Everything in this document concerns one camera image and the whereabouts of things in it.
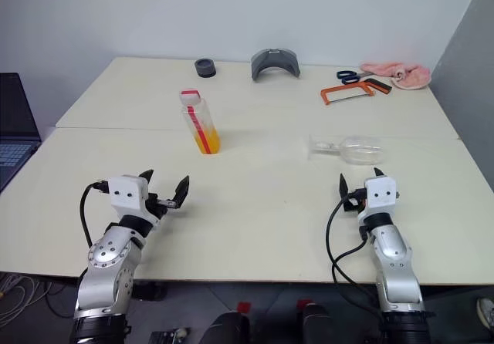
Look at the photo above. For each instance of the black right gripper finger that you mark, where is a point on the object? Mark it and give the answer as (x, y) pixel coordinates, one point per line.
(378, 173)
(342, 187)

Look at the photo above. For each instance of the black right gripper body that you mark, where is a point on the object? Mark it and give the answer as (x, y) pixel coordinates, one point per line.
(353, 202)

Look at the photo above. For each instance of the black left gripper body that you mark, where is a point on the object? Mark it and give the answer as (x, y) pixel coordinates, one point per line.
(154, 203)

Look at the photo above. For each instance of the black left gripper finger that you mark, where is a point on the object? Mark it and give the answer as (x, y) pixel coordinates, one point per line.
(147, 176)
(181, 191)

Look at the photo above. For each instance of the clear wine glass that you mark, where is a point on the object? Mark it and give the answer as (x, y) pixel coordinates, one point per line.
(359, 151)

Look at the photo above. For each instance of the bottle with orange liquid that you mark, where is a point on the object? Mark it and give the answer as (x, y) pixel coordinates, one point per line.
(204, 135)

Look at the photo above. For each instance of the clear bottle cap red tape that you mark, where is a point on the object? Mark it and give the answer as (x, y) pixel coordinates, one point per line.
(190, 98)

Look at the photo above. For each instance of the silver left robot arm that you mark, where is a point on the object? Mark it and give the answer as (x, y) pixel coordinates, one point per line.
(112, 267)

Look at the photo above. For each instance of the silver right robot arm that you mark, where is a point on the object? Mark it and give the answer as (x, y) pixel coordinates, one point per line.
(395, 267)

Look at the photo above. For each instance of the orange hacksaw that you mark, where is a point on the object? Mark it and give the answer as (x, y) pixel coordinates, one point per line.
(328, 93)

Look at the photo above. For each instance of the pink towel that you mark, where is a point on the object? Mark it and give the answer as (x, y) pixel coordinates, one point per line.
(405, 75)

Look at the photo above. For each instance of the red tab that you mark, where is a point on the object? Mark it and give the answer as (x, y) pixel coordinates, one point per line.
(304, 304)
(244, 307)

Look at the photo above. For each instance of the dark grey round container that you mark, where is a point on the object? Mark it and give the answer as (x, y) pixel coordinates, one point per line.
(205, 69)

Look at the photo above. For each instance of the dark rounded shape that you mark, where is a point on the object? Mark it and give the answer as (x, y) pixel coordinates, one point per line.
(318, 326)
(227, 330)

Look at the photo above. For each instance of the black device on floor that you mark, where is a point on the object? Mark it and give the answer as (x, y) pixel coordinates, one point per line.
(166, 337)

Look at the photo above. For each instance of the grey partition panel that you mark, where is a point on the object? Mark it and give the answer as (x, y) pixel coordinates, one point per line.
(471, 70)

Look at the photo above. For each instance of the grey curved visor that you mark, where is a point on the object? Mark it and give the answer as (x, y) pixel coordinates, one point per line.
(276, 62)

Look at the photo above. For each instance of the dark laptop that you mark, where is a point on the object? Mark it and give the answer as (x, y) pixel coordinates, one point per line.
(13, 128)

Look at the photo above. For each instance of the grey shoe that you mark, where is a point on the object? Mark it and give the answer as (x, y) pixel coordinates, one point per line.
(487, 311)

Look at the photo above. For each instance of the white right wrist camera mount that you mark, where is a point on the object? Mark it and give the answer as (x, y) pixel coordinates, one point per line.
(380, 193)

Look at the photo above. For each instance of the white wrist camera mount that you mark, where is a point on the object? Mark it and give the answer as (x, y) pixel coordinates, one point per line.
(380, 193)
(125, 193)

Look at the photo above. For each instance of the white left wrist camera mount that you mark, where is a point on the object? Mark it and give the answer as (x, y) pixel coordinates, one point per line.
(125, 193)

